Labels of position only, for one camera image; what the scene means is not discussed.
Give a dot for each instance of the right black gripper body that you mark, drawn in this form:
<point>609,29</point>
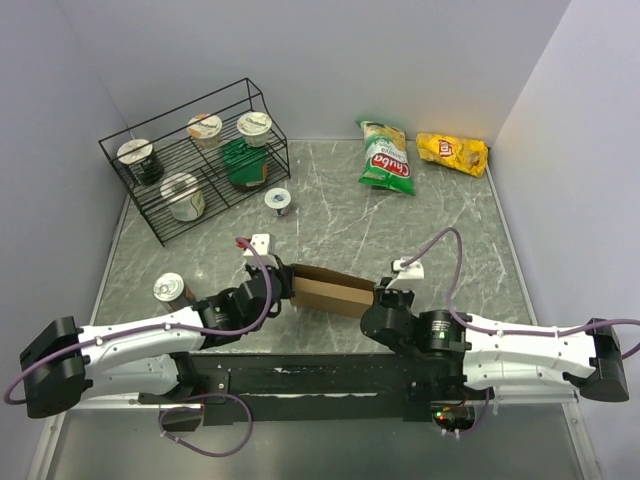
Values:
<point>401,299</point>

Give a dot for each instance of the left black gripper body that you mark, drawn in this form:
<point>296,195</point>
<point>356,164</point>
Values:
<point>281,272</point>

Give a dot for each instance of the brown cardboard box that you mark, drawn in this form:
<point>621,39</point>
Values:
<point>330,291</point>

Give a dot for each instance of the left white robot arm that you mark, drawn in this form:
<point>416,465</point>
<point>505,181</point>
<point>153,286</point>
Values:
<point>67,363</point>

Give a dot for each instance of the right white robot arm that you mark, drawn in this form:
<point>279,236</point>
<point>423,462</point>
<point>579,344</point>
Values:
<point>457,355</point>

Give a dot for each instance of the small white yogurt cup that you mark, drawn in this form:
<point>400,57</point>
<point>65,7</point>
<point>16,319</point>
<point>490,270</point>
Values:
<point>278,201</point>

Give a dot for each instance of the dark tin can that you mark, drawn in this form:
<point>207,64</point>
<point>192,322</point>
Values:
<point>171,290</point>

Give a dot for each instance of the green snack bag in rack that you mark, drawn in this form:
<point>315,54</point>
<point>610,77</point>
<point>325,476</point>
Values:
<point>246,166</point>

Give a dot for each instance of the white cup lower rack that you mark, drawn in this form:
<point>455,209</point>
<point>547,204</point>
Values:
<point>183,196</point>

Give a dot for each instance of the green Chuba chips bag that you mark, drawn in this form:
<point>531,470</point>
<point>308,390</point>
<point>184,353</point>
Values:
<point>386,158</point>

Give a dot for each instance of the Chobani yogurt cup on rack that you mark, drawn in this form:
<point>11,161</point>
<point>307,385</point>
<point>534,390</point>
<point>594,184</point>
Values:
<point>255,128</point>

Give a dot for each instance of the orange yogurt cup on rack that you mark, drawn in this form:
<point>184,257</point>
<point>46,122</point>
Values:
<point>205,130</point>

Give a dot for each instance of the dark yogurt cup on rack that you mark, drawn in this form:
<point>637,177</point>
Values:
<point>139,156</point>

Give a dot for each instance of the yellow Lays chips bag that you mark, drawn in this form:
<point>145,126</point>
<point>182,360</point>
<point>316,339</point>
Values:
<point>469,156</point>

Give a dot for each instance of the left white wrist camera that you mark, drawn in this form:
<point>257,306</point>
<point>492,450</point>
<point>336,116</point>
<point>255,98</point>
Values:
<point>258,246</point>

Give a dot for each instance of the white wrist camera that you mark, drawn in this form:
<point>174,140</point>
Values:
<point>258,246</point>
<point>406,276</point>

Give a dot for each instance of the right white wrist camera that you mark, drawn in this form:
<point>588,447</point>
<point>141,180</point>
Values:
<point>406,276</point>

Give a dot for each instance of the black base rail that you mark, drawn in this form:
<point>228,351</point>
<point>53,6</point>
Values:
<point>316,387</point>

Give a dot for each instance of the black wire rack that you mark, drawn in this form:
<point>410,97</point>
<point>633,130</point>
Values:
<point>178,153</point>

